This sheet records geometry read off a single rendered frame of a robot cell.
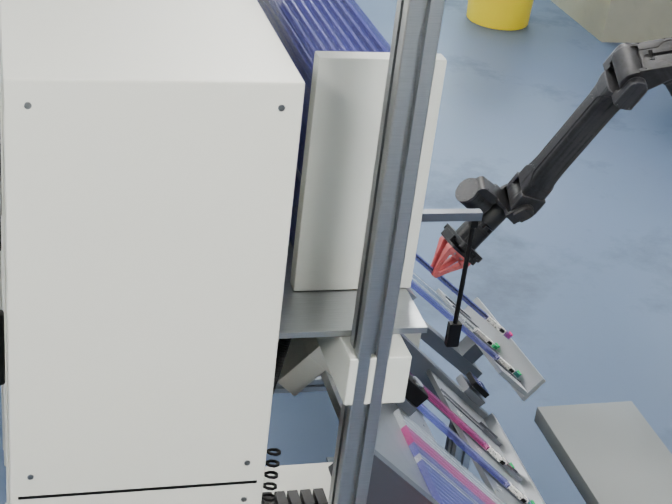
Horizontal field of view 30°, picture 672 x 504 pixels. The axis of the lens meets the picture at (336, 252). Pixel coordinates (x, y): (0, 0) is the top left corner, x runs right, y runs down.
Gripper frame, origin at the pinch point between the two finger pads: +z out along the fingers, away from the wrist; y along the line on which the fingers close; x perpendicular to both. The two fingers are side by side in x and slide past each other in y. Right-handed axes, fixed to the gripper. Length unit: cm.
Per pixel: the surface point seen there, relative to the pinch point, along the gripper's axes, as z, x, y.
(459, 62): -54, 161, -381
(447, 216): -13, -39, 54
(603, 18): -131, 228, -419
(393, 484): 16, -39, 91
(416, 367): 14.5, -0.9, 21.1
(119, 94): -2, -103, 95
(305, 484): 47, -2, 23
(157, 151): 0, -96, 94
